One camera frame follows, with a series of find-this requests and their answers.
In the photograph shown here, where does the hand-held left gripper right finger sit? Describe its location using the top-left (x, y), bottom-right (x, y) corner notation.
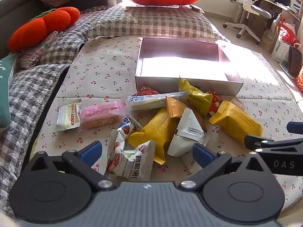
top-left (179, 143), bottom-right (273, 191)

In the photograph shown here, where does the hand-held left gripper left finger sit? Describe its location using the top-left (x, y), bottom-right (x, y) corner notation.
top-left (24, 141), bottom-right (116, 191)

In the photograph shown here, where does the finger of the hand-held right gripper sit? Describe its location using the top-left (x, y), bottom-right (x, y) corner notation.
top-left (244, 135), bottom-right (303, 153)
top-left (286, 122), bottom-right (303, 135)

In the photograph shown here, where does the yellow snack packet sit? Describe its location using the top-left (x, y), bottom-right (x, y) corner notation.
top-left (128, 106), bottom-right (180, 165)
top-left (209, 100), bottom-right (264, 147)

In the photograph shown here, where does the white triangular snack packet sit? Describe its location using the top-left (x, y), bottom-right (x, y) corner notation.
top-left (167, 107), bottom-right (207, 157)

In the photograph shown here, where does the pink snack bar packet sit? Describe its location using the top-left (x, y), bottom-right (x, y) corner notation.
top-left (79, 100), bottom-right (126, 130)

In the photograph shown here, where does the dark chocolate truffle packet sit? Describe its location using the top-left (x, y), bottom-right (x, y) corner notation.
top-left (118, 116), bottom-right (142, 139)

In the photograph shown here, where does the small clear snack packet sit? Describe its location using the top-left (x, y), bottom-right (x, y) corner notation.
top-left (231, 97), bottom-right (245, 111)

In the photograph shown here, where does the cream packet with red label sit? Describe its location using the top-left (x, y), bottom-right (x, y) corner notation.
top-left (55, 99), bottom-right (82, 132)

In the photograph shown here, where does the white green nut packet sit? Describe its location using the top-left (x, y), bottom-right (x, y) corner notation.
top-left (118, 140), bottom-right (156, 181)

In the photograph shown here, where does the red dotted packet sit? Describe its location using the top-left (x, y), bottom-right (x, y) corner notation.
top-left (206, 90), bottom-right (222, 116)

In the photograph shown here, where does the gold snack bar packet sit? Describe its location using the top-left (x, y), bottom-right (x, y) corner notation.
top-left (166, 96), bottom-right (187, 119)

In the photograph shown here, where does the yellow packet blue round label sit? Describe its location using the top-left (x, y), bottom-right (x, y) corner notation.
top-left (178, 78), bottom-right (213, 117)

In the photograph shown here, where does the clear cake roll packet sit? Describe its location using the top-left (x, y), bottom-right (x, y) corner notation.
top-left (128, 91), bottom-right (187, 111)

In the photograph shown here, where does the white cardboard box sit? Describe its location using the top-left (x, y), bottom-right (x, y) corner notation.
top-left (135, 37), bottom-right (244, 96)

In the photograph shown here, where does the red packet with white picture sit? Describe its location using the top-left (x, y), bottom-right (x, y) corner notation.
top-left (136, 86), bottom-right (160, 96)

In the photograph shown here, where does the white paper bag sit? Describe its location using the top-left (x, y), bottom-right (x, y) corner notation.
top-left (271, 40), bottom-right (293, 63)

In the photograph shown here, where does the grey checked quilt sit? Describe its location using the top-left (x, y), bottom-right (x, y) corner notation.
top-left (0, 9), bottom-right (95, 218)

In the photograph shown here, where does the cherry print cloth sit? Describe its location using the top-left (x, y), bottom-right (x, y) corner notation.
top-left (31, 35), bottom-right (303, 218)

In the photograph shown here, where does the red bag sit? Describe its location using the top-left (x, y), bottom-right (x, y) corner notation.
top-left (277, 20), bottom-right (300, 49)

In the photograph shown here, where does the green cushion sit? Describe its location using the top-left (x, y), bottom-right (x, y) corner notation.
top-left (0, 54), bottom-right (16, 133)

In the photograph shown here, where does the floral patterned cloth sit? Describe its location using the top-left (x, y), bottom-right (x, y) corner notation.
top-left (16, 31), bottom-right (62, 70)

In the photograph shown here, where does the white office chair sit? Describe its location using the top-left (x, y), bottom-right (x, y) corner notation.
top-left (223, 0), bottom-right (273, 45)

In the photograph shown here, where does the grey checked pillow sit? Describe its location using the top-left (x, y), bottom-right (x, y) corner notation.
top-left (87, 1), bottom-right (228, 40)

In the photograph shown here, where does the white paper sheet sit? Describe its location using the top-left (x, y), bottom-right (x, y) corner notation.
top-left (125, 3), bottom-right (180, 9)

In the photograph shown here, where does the dark grey sofa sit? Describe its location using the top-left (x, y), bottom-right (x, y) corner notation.
top-left (0, 0), bottom-right (116, 57)

